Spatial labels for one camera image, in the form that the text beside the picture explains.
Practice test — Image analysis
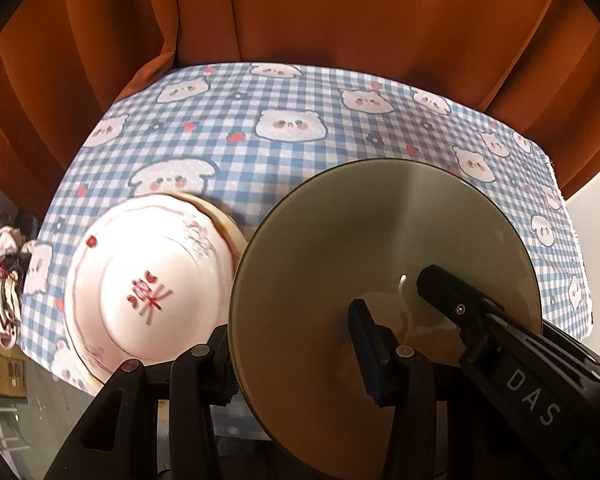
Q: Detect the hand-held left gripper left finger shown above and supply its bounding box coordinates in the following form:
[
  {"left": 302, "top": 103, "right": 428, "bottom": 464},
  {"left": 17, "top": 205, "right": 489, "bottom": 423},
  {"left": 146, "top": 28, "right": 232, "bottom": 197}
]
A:
[{"left": 54, "top": 324, "right": 239, "bottom": 480}]

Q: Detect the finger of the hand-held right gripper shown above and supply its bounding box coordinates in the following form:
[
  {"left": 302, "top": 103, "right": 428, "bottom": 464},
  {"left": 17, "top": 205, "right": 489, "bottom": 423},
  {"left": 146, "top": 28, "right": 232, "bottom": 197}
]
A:
[
  {"left": 416, "top": 264, "right": 502, "bottom": 367},
  {"left": 540, "top": 321, "right": 600, "bottom": 364}
]

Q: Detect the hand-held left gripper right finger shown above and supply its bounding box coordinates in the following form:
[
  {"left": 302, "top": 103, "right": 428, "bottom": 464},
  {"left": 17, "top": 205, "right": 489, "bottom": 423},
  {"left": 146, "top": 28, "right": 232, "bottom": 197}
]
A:
[{"left": 349, "top": 299, "right": 444, "bottom": 480}]

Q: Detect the pale green floral bowl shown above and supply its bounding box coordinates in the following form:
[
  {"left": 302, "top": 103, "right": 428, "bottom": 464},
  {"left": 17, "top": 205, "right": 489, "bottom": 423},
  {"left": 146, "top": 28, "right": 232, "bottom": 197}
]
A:
[{"left": 228, "top": 158, "right": 544, "bottom": 472}]

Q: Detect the large cream floral plate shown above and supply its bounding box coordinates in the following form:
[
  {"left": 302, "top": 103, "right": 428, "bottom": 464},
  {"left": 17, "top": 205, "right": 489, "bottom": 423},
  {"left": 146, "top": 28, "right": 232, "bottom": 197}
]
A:
[{"left": 70, "top": 191, "right": 249, "bottom": 392}]

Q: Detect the small white red-print dish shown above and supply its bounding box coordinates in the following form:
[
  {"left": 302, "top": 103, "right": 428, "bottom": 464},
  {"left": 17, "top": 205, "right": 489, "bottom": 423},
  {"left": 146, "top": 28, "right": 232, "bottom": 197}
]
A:
[{"left": 64, "top": 194, "right": 237, "bottom": 376}]

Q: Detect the blue checked bear tablecloth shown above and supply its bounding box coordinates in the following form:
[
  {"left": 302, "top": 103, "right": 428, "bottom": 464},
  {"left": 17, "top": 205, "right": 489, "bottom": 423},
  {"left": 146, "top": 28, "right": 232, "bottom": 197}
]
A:
[{"left": 17, "top": 61, "right": 595, "bottom": 396}]

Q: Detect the cardboard box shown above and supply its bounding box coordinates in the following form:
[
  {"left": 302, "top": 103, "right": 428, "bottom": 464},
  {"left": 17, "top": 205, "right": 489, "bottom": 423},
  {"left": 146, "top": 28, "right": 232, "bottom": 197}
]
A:
[{"left": 0, "top": 351, "right": 29, "bottom": 402}]

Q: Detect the pink clothes pile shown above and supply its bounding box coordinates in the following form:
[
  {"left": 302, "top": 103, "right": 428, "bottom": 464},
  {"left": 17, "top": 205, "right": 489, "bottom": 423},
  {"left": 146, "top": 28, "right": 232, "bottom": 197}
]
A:
[{"left": 0, "top": 227, "right": 34, "bottom": 349}]

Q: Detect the orange curtain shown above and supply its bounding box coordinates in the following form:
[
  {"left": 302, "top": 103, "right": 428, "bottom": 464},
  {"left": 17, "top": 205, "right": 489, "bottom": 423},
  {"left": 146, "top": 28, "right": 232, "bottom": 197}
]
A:
[{"left": 0, "top": 0, "right": 600, "bottom": 202}]

